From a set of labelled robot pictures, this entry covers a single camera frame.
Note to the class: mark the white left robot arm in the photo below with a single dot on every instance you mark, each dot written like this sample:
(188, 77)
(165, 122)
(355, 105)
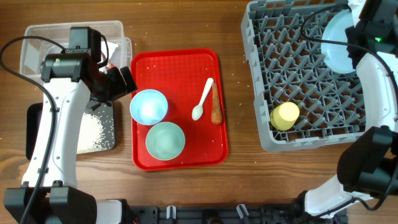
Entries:
(69, 80)

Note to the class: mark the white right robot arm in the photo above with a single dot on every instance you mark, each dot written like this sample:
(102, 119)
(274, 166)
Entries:
(367, 170)

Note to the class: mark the light blue bowl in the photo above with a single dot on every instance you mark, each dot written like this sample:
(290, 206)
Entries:
(148, 107)

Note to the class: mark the grey dishwasher rack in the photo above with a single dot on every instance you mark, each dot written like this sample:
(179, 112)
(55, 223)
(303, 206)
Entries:
(294, 59)

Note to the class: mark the red snack wrapper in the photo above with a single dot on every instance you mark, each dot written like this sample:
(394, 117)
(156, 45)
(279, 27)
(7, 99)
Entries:
(109, 66)

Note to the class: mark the orange carrot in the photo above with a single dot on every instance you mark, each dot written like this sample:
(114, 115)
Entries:
(216, 114)

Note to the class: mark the black waste tray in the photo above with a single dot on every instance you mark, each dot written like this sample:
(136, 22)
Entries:
(33, 121)

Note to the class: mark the white rice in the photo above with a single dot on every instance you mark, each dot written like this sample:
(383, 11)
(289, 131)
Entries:
(97, 132)

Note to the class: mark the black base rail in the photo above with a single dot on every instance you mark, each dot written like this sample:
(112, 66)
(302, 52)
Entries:
(266, 214)

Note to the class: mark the yellow cup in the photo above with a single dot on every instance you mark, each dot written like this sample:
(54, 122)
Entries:
(284, 116)

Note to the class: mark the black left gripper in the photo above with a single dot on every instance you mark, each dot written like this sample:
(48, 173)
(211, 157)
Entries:
(120, 88)

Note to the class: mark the white plastic spoon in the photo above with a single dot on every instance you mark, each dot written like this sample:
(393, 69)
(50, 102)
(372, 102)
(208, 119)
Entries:
(197, 111)

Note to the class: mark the red serving tray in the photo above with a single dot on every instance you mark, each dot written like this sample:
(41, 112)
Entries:
(180, 75)

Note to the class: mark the green bowl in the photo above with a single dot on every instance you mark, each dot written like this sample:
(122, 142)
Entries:
(165, 141)

